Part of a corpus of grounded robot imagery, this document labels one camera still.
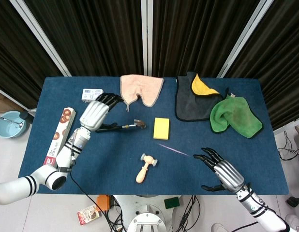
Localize black curtain panel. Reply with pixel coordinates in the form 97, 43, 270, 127
0, 0, 66, 110
151, 0, 262, 78
23, 0, 145, 77
224, 0, 299, 131

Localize light blue plastic basin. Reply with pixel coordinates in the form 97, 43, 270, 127
0, 110, 30, 139

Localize metal ladle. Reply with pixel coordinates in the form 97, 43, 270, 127
0, 115, 25, 128

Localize dark green rectangular block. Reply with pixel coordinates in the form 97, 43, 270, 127
164, 196, 181, 210

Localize white shoe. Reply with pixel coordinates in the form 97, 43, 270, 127
210, 222, 230, 232
284, 213, 299, 232

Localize wooden toy mallet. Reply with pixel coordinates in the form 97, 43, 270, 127
135, 153, 158, 185

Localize orange device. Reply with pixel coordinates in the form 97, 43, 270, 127
96, 195, 112, 211

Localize black chair caster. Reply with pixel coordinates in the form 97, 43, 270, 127
285, 196, 299, 208

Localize blue table cover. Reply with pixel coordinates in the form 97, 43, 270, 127
18, 76, 290, 196

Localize small printed food box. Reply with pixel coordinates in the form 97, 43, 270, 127
76, 204, 102, 227

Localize pale pink towel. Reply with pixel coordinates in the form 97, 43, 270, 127
120, 74, 165, 113

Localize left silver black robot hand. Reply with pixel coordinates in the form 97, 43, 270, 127
79, 92, 125, 133

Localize black floor cables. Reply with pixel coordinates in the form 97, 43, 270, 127
277, 130, 299, 162

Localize green microfibre cloth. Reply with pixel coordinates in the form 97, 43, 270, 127
209, 94, 264, 140

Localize white partition frame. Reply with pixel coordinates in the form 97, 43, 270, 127
8, 0, 72, 77
140, 0, 154, 76
216, 0, 275, 78

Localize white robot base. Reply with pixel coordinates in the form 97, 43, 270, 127
112, 194, 184, 232

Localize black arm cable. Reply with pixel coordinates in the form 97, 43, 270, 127
66, 142, 132, 232

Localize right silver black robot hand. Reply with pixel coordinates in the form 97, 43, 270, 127
193, 147, 246, 193

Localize small white blue carton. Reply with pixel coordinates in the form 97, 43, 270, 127
81, 87, 105, 104

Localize grey and yellow cloth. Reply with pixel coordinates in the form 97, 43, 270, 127
175, 71, 229, 122

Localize yellow sponge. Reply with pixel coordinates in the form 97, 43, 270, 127
153, 117, 171, 141

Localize steel claw hammer black handle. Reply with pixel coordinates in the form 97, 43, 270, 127
95, 118, 147, 133

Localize long box with red circles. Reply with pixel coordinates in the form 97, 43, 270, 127
44, 107, 76, 168

